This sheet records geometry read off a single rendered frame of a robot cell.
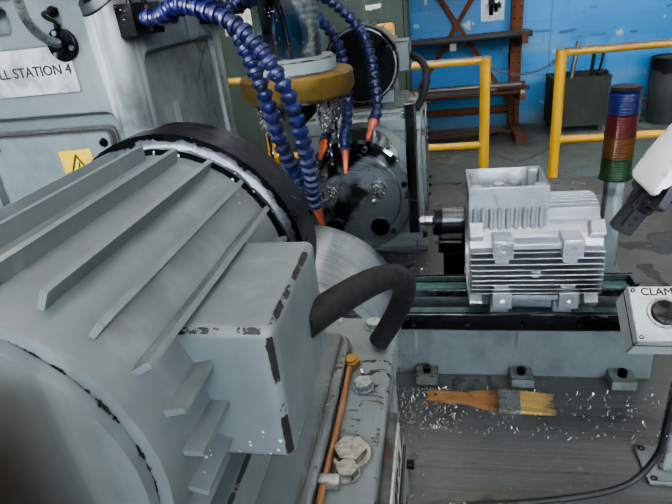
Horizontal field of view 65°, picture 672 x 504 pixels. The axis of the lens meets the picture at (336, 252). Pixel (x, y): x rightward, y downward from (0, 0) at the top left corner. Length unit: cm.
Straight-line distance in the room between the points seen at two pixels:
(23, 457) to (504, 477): 70
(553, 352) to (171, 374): 82
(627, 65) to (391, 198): 526
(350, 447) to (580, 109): 544
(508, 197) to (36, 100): 70
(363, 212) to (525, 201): 41
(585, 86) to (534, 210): 483
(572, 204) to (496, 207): 12
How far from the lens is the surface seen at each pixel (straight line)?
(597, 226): 89
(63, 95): 85
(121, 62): 79
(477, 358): 99
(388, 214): 115
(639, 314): 72
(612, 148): 123
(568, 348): 99
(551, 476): 86
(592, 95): 572
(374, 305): 62
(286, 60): 84
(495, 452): 88
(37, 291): 23
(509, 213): 87
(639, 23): 625
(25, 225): 28
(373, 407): 41
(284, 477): 36
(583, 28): 611
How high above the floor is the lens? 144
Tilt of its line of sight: 26 degrees down
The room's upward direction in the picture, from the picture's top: 7 degrees counter-clockwise
